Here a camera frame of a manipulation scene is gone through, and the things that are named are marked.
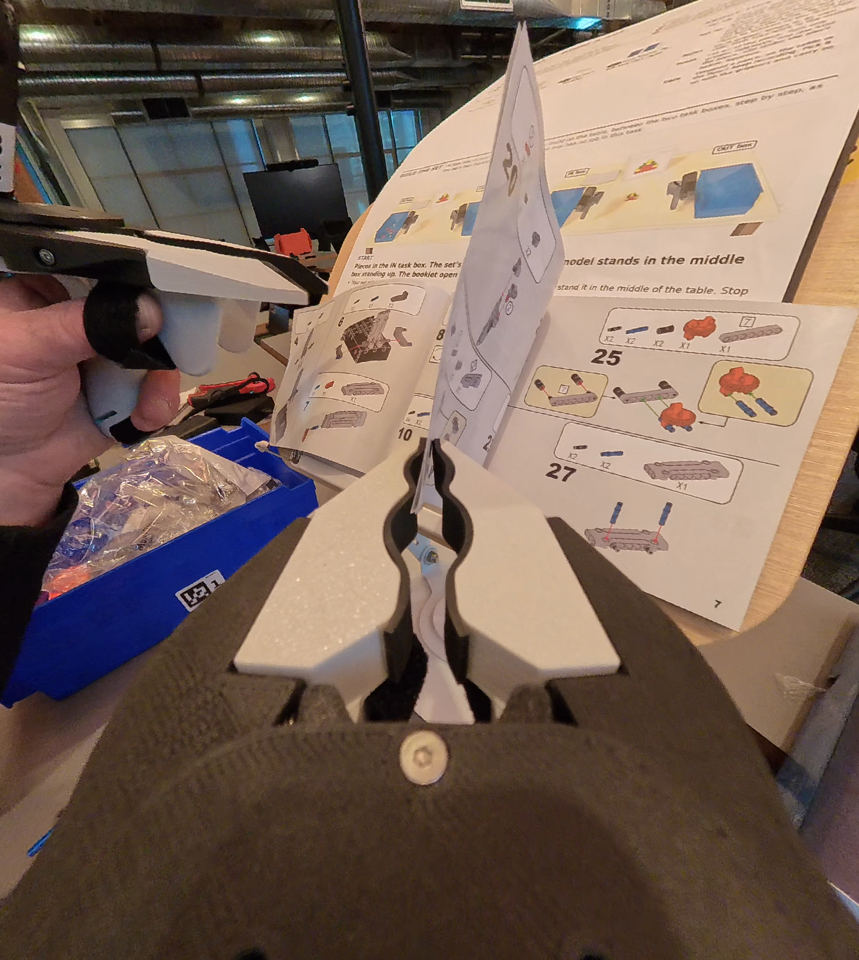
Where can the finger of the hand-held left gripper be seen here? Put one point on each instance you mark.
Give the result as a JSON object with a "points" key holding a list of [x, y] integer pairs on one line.
{"points": [[238, 322], [204, 266]]}

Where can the clear plastic scrap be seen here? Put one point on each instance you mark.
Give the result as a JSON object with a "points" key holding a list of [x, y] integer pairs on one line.
{"points": [[793, 684]]}

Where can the clear plastic parts bag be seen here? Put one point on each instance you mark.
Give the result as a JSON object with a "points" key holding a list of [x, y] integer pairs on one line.
{"points": [[159, 495]]}

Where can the orange red object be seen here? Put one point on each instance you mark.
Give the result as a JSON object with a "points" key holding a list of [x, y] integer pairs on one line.
{"points": [[293, 241]]}

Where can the instruction booklet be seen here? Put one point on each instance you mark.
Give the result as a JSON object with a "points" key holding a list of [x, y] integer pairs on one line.
{"points": [[699, 487]]}

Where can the black monitor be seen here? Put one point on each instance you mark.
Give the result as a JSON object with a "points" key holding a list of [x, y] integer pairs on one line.
{"points": [[298, 199]]}

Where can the person's left hand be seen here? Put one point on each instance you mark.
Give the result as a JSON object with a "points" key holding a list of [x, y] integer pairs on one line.
{"points": [[17, 405]]}

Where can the blue plastic bin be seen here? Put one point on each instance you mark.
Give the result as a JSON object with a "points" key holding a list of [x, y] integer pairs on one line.
{"points": [[137, 622]]}

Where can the red black hand tool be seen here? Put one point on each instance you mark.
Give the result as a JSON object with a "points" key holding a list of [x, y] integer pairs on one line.
{"points": [[234, 388]]}

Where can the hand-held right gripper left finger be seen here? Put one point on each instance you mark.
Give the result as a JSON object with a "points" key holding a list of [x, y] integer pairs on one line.
{"points": [[317, 600]]}

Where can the metal air duct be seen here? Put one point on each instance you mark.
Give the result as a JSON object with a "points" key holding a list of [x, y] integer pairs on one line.
{"points": [[174, 84], [249, 52]]}

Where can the black metal pole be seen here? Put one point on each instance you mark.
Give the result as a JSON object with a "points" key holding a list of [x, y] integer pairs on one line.
{"points": [[362, 97]]}

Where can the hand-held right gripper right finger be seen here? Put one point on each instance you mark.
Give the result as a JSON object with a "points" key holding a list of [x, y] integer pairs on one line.
{"points": [[534, 600]]}

